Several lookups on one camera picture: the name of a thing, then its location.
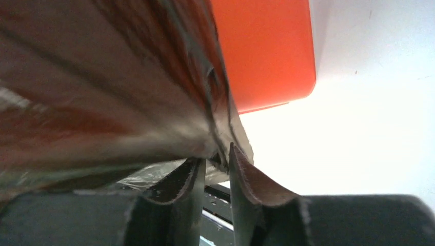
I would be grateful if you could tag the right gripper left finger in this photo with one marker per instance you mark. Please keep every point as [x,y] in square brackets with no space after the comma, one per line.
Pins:
[168,213]

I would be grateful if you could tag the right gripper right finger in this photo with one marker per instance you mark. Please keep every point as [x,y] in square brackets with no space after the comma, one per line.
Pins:
[266,213]

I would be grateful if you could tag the black plastic trash bag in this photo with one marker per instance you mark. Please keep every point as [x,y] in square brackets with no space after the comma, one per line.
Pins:
[93,91]

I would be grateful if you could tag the orange plastic trash bin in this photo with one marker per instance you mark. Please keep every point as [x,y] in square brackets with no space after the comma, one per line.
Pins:
[268,51]

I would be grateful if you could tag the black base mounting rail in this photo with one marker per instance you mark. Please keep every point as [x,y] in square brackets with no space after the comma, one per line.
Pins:
[216,222]

